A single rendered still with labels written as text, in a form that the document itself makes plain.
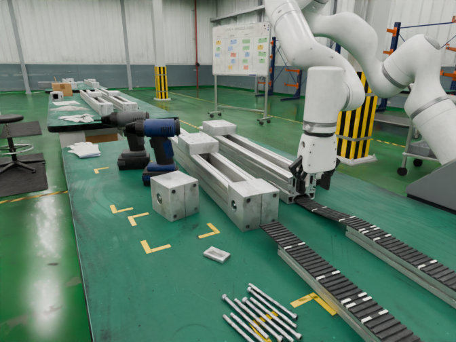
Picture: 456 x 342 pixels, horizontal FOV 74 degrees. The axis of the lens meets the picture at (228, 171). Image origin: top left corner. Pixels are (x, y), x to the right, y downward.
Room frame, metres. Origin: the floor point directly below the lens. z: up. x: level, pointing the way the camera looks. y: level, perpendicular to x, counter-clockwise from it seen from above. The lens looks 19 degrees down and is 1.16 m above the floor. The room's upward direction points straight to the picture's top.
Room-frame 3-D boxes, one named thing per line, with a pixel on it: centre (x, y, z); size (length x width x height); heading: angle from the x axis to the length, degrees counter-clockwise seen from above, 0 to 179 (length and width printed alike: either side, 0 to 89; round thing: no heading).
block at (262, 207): (0.71, -0.07, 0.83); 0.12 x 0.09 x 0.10; 114
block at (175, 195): (0.76, 0.14, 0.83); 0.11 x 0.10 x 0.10; 131
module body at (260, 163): (1.19, -0.06, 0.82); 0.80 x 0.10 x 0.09; 24
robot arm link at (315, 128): (0.78, -0.23, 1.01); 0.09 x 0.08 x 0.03; 114
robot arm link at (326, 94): (0.78, -0.24, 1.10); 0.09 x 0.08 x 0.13; 109
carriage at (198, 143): (1.11, 0.12, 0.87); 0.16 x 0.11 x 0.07; 24
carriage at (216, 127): (1.41, 0.04, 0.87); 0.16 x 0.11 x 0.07; 24
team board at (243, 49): (6.76, -0.24, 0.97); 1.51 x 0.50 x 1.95; 50
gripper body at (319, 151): (0.78, -0.24, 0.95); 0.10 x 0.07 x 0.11; 114
